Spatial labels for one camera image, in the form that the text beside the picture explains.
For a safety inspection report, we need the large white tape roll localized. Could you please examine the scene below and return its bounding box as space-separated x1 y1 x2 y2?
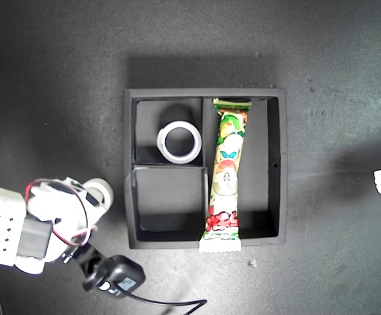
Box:
156 120 203 165

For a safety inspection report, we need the green printed snack bar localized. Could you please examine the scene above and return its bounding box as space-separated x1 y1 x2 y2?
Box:
198 97 254 254

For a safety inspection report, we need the black tray with wells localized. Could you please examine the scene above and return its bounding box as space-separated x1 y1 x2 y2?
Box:
123 87 289 250

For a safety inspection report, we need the red black gripper wire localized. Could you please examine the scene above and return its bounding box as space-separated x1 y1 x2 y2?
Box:
24 178 91 247

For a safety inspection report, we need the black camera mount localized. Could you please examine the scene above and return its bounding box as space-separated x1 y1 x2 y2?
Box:
62 244 106 286

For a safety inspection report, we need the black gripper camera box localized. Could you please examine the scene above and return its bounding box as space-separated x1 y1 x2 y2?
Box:
83 255 146 298

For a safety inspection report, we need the black camera cable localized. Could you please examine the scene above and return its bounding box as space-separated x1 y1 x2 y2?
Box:
124 290 209 315

